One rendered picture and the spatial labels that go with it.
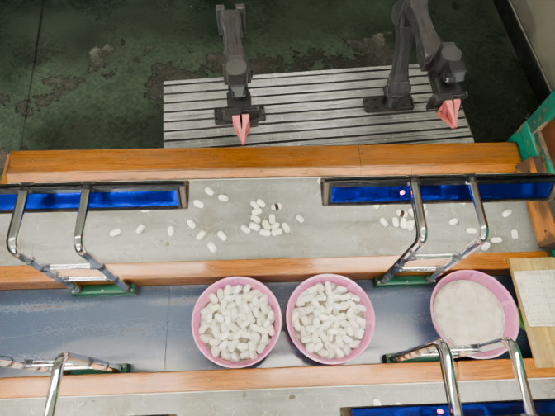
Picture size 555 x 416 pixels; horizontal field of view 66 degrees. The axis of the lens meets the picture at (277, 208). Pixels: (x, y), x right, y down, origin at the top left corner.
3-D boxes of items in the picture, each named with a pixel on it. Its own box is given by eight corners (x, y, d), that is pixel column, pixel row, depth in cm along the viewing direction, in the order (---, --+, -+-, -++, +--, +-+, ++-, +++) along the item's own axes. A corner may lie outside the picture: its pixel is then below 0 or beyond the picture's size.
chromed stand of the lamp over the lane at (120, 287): (83, 241, 146) (13, 180, 106) (143, 239, 147) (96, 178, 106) (74, 297, 139) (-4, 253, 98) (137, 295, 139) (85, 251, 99)
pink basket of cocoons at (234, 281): (197, 285, 141) (193, 277, 133) (278, 282, 142) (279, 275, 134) (194, 371, 130) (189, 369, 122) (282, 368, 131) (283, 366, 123)
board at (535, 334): (506, 259, 138) (508, 257, 137) (552, 257, 139) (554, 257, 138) (535, 368, 125) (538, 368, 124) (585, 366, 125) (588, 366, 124)
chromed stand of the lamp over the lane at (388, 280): (366, 234, 150) (404, 172, 109) (423, 233, 151) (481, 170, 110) (373, 288, 142) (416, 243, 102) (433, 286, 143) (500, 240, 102)
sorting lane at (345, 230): (8, 186, 149) (5, 183, 147) (519, 175, 156) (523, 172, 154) (-12, 270, 137) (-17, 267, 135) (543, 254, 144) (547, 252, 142)
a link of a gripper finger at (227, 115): (251, 137, 115) (249, 107, 118) (225, 139, 114) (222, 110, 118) (252, 149, 121) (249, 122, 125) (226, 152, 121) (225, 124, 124)
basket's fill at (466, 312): (422, 284, 143) (428, 279, 137) (489, 281, 143) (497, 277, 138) (434, 355, 133) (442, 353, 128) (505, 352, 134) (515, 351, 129)
